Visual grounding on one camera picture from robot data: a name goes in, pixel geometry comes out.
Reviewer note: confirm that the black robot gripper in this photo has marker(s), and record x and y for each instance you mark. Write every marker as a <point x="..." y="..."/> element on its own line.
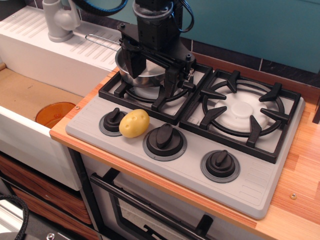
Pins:
<point x="157" y="40"/>

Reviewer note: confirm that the yellow toy potato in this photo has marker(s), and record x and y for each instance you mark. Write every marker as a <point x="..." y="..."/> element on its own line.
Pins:
<point x="134" y="124"/>

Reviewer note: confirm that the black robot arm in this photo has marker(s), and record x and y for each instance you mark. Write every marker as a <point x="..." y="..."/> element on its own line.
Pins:
<point x="162" y="8"/>

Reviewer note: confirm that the black left stove knob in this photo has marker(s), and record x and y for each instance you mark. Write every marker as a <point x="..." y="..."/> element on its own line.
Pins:
<point x="109" y="124"/>

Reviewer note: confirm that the black stove knob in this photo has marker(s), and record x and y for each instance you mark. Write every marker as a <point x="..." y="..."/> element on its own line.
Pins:
<point x="109" y="124"/>
<point x="165" y="143"/>
<point x="220" y="166"/>

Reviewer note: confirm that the black middle stove knob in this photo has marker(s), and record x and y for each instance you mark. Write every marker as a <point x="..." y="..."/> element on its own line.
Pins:
<point x="165" y="143"/>

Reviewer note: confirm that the grey toy stove top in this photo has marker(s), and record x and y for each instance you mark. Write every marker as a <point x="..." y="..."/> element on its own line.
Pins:
<point x="250" y="193"/>

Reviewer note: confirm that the black right stove knob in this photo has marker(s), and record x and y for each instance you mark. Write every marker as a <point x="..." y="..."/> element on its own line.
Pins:
<point x="220" y="166"/>

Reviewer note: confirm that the stainless steel saucepan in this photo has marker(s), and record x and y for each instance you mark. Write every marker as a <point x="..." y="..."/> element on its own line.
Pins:
<point x="152" y="76"/>

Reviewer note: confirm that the black left burner grate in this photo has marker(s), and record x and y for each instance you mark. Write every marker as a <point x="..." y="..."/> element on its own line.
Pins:
<point x="118" y="92"/>

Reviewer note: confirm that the black burner grate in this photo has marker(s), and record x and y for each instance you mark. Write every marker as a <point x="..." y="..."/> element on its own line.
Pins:
<point x="118" y="92"/>
<point x="284" y="109"/>

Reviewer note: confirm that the grey toy faucet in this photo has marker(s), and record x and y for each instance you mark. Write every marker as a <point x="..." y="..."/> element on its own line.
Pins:
<point x="60" y="22"/>

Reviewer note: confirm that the black right burner grate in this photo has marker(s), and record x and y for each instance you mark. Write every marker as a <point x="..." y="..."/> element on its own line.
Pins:
<point x="284" y="109"/>

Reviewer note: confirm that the white toy sink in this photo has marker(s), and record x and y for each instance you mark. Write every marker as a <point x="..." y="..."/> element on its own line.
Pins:
<point x="36" y="72"/>

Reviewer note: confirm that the upper wooden drawer front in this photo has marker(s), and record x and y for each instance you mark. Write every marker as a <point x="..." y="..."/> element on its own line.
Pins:
<point x="50" y="190"/>

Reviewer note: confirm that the wooden drawer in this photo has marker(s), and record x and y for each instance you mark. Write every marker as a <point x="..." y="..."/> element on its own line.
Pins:
<point x="78" y="230"/>
<point x="50" y="190"/>

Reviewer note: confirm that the lower wooden drawer front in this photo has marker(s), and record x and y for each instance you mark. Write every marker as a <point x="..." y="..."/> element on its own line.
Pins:
<point x="78" y="230"/>

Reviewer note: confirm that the oven door with black handle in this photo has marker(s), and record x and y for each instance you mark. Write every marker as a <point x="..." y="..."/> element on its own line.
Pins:
<point x="107" y="183"/>

